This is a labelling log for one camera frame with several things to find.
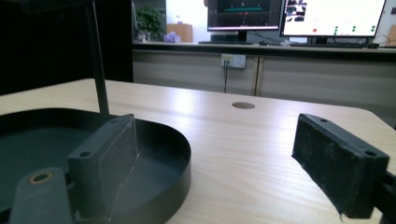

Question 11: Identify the black curtain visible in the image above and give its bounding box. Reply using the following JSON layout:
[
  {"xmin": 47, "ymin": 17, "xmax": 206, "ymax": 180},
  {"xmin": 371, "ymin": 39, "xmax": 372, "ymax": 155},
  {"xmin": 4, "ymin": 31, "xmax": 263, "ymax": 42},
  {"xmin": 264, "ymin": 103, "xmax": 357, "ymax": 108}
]
[{"xmin": 0, "ymin": 0, "xmax": 134, "ymax": 96}]

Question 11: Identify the white-screen computer monitor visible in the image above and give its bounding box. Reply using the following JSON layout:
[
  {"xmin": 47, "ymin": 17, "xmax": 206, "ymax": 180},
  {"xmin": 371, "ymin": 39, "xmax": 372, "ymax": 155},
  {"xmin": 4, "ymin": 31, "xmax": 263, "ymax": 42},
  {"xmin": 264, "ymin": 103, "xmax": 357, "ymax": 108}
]
[{"xmin": 279, "ymin": 0, "xmax": 388, "ymax": 45}]

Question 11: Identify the black power cable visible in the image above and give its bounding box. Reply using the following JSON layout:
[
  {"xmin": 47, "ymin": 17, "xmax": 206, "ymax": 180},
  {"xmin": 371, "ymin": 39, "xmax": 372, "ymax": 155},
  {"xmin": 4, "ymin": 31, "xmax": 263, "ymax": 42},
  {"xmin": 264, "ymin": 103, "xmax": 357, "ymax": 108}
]
[{"xmin": 222, "ymin": 60, "xmax": 229, "ymax": 93}]

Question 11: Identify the black keyboard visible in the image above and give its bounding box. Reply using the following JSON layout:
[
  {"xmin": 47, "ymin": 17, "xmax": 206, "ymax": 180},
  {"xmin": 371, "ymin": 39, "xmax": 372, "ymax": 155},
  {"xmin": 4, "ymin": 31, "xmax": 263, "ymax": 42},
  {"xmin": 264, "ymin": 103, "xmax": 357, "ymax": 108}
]
[
  {"xmin": 289, "ymin": 42, "xmax": 366, "ymax": 49},
  {"xmin": 197, "ymin": 40, "xmax": 254, "ymax": 46}
]

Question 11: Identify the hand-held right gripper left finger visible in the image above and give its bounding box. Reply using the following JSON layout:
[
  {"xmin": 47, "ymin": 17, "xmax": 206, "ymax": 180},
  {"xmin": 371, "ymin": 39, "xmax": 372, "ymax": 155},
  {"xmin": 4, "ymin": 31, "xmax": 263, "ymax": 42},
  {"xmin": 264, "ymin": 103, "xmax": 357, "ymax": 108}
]
[{"xmin": 66, "ymin": 113, "xmax": 138, "ymax": 223}]

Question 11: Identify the green potted plant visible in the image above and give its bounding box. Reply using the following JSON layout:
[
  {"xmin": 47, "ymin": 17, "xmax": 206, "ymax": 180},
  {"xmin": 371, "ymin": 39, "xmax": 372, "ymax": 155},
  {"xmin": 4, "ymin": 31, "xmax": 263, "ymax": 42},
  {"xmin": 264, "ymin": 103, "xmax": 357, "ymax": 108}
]
[{"xmin": 135, "ymin": 7, "xmax": 166, "ymax": 42}]

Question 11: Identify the purple bag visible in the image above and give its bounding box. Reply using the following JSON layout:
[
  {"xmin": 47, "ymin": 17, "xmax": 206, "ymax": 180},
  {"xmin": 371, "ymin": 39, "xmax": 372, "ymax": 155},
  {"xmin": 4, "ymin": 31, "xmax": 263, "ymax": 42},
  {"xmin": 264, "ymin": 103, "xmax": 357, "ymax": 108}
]
[{"xmin": 163, "ymin": 31, "xmax": 182, "ymax": 44}]

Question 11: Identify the brown cardboard box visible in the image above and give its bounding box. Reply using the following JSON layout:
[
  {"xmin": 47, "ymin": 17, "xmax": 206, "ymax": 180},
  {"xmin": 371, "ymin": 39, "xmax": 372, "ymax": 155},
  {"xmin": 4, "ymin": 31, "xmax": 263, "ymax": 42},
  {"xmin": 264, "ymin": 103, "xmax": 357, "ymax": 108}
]
[{"xmin": 165, "ymin": 22, "xmax": 194, "ymax": 44}]

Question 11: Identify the white wall socket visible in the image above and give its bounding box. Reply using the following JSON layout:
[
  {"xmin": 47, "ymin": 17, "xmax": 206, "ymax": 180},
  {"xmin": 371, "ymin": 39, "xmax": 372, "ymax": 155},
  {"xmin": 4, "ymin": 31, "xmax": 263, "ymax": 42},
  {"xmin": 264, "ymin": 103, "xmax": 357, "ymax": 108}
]
[{"xmin": 220, "ymin": 53, "xmax": 247, "ymax": 69}]

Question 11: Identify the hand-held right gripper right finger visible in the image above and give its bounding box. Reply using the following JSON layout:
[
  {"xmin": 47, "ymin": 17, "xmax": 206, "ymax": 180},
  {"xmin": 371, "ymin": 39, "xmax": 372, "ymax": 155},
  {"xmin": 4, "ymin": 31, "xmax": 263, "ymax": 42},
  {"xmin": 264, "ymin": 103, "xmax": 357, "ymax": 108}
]
[{"xmin": 290, "ymin": 113, "xmax": 390, "ymax": 219}]

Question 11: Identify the brown round table grommet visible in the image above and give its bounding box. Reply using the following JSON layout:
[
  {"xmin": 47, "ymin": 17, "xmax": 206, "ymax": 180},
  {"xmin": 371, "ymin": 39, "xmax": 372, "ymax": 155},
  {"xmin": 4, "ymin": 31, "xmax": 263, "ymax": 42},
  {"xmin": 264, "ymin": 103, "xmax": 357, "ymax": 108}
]
[{"xmin": 232, "ymin": 101, "xmax": 256, "ymax": 110}]

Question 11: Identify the dark-screen computer monitor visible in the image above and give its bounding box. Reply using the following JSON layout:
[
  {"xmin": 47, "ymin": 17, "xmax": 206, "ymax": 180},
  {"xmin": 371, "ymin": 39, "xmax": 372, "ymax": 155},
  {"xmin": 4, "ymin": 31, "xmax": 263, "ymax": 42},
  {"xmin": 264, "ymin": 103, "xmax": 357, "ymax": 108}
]
[{"xmin": 206, "ymin": 0, "xmax": 283, "ymax": 43}]

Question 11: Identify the black round tray stand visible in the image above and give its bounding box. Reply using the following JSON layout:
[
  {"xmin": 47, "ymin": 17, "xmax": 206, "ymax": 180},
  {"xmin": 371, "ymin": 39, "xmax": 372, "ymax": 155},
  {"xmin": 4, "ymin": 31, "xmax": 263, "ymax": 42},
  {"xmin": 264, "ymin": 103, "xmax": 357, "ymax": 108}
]
[{"xmin": 0, "ymin": 0, "xmax": 192, "ymax": 224}]

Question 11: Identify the long desk with grey panels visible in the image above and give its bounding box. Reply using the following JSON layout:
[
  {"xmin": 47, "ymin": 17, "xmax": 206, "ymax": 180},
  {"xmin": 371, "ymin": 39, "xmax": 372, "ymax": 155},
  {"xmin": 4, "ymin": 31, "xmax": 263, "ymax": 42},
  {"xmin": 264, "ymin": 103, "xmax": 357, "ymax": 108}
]
[{"xmin": 132, "ymin": 41, "xmax": 396, "ymax": 129}]

